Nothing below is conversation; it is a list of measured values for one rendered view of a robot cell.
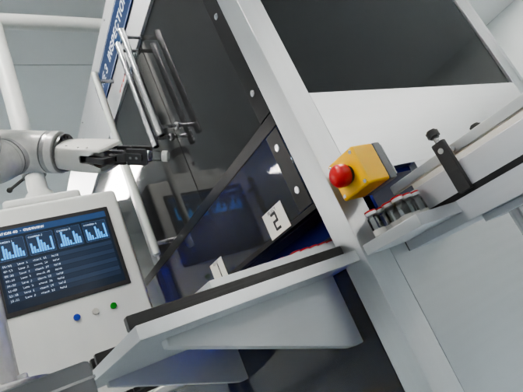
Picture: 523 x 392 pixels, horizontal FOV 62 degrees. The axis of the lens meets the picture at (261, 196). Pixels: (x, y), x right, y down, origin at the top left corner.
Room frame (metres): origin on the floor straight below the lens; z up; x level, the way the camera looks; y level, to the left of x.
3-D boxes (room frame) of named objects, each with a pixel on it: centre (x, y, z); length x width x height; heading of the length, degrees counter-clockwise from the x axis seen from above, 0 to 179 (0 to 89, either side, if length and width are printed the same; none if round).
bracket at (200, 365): (1.17, 0.38, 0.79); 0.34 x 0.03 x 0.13; 126
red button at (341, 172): (0.72, -0.14, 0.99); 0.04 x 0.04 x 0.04; 36
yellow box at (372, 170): (0.75, -0.18, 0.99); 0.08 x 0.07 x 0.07; 126
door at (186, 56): (1.01, 0.03, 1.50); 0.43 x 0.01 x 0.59; 36
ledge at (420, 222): (0.76, -0.22, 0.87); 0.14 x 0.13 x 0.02; 126
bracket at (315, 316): (0.77, 0.08, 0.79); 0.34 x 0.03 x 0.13; 126
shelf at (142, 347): (0.98, 0.22, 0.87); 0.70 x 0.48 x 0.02; 36
